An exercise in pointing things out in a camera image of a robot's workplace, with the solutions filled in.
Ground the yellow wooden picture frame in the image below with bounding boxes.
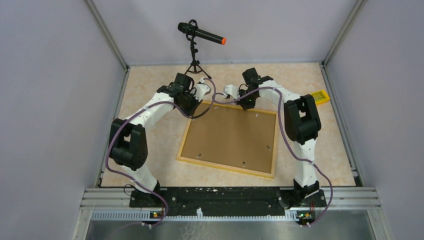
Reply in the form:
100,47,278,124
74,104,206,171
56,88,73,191
175,100,280,180

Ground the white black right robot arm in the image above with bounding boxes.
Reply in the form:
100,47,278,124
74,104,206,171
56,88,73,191
237,67,322,206

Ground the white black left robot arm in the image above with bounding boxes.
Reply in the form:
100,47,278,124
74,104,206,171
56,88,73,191
107,73,211,207

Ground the black microphone tripod stand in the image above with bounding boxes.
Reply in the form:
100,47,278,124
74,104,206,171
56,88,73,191
177,19,212,80

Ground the black microphone orange tip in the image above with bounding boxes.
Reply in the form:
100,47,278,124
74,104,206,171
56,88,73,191
177,19,227,45

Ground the yellow screwdriver bit box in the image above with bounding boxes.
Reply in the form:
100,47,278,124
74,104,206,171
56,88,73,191
310,89,331,106

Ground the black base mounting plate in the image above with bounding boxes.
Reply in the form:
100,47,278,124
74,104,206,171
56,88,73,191
130,186,327,209

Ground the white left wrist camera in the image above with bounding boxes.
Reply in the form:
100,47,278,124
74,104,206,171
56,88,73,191
194,77,211,102

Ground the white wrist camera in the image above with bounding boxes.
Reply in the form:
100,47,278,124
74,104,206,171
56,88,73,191
194,77,211,102
223,84,240,99

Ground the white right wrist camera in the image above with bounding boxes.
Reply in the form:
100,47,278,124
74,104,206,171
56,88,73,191
223,84,240,99

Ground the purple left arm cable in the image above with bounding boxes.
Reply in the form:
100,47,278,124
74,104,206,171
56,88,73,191
104,77,218,229

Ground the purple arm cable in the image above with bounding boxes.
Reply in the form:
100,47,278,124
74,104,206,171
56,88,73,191
104,77,218,229
211,86,334,227

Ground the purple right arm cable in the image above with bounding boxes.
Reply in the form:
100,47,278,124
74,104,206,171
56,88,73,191
211,86,334,227

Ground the brown frame backing board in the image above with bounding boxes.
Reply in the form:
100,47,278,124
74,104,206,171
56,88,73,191
180,103,277,174

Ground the aluminium front rail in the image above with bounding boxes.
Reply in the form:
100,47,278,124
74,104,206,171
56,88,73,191
80,187,381,222

